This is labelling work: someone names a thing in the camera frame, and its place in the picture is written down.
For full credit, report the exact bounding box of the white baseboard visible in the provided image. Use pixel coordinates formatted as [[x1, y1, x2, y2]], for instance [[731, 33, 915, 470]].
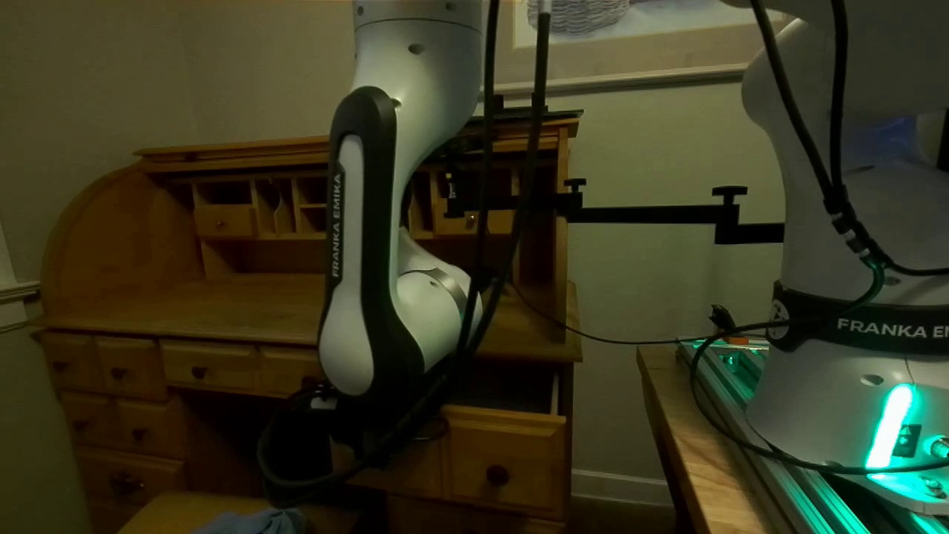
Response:
[[568, 464, 676, 513]]

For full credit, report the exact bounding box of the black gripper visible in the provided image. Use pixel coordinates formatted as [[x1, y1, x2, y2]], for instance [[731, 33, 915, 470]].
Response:
[[294, 383, 377, 463]]

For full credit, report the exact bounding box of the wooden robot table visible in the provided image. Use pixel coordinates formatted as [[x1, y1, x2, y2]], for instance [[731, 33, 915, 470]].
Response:
[[633, 340, 795, 534]]

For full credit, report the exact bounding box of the thin black cable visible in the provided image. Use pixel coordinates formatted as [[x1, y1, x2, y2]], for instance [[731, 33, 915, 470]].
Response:
[[506, 277, 719, 349]]

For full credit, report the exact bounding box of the wide wooden drawer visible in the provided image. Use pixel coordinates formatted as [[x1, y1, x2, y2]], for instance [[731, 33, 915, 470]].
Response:
[[160, 338, 330, 402]]

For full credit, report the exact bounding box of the green-lit metal base rail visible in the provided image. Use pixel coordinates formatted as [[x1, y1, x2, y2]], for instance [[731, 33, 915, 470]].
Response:
[[676, 334, 949, 534]]

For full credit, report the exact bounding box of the black clamp plate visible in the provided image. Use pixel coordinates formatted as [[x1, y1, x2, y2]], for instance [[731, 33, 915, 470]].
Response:
[[448, 89, 583, 151]]

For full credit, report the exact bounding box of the wooden drawer with round knobs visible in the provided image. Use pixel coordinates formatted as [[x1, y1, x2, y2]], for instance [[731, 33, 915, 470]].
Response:
[[74, 448, 189, 507], [343, 365, 574, 518], [57, 390, 189, 460], [39, 329, 169, 401]]

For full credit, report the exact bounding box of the blue cloth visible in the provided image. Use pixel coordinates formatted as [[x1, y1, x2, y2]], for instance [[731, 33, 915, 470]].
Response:
[[195, 503, 306, 534]]

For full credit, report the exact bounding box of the wooden roll-top desk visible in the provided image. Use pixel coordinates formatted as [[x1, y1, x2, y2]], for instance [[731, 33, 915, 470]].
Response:
[[39, 105, 588, 534]]

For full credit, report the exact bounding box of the framed wall picture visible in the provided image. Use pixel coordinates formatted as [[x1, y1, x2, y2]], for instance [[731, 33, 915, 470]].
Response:
[[493, 0, 783, 99]]

